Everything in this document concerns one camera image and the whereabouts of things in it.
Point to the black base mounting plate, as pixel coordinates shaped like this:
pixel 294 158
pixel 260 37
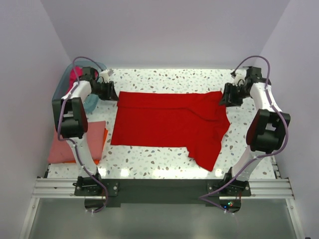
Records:
pixel 115 192

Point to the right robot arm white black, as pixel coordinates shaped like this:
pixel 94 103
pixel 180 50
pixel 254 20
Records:
pixel 268 129

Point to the magenta crumpled t-shirt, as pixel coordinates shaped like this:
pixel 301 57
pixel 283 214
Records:
pixel 72 76

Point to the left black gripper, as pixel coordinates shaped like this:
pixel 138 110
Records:
pixel 107 90

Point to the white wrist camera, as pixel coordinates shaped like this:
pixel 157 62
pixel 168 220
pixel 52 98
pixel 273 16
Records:
pixel 105 75
pixel 238 79

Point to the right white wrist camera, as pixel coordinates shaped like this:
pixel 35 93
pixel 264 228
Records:
pixel 238 79

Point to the pink folded t-shirt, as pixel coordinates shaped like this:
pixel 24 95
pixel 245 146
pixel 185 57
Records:
pixel 60 152

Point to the orange folded t-shirt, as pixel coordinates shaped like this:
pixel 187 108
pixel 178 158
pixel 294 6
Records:
pixel 96 138

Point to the red t-shirt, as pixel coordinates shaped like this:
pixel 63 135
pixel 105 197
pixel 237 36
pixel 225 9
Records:
pixel 195 121

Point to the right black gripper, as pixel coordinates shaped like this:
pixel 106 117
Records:
pixel 230 93

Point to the aluminium frame rail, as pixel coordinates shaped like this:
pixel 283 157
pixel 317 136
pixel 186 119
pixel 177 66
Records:
pixel 260 188

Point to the teal plastic bin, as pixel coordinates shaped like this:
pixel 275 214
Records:
pixel 63 85

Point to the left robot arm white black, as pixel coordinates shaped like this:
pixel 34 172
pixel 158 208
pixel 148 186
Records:
pixel 70 118

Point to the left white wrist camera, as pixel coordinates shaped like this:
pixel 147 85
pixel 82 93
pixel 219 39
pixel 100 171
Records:
pixel 105 75

